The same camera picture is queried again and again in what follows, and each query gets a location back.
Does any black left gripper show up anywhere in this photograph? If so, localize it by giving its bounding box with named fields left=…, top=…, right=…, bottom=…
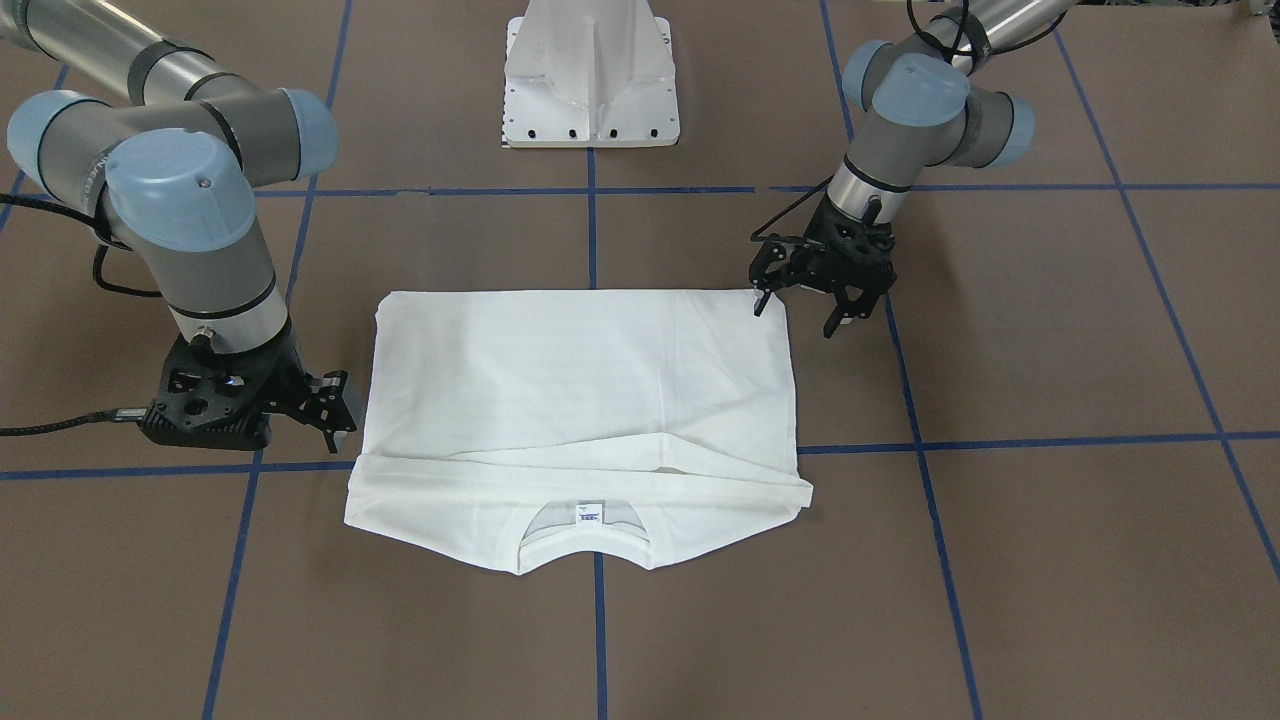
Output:
left=753, top=196, right=897, bottom=340

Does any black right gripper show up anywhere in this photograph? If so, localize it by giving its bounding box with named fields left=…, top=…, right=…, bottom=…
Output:
left=163, top=320, right=361, bottom=455

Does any white long-sleeve printed t-shirt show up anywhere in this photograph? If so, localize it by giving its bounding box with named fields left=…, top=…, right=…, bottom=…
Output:
left=344, top=290, right=813, bottom=575

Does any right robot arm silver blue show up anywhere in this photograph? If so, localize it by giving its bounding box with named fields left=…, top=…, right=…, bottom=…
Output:
left=3, top=1, right=358, bottom=452

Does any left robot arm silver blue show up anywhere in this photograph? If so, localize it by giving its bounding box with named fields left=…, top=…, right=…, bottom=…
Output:
left=749, top=1, right=1070, bottom=336

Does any brown paper table mat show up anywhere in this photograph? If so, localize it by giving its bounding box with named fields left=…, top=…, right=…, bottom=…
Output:
left=3, top=1, right=1279, bottom=719

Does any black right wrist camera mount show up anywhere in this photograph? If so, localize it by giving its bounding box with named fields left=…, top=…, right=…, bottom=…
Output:
left=138, top=364, right=273, bottom=452

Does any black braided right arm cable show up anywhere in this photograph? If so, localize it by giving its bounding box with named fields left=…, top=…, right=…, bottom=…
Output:
left=0, top=190, right=161, bottom=439

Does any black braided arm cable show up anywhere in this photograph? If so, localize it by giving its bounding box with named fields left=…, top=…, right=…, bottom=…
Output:
left=0, top=190, right=161, bottom=439
left=753, top=0, right=1071, bottom=243

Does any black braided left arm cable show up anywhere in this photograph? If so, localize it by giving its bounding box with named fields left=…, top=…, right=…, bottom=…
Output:
left=753, top=0, right=1071, bottom=243

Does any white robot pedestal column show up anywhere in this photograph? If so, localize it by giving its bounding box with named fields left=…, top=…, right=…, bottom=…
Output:
left=502, top=1, right=681, bottom=149

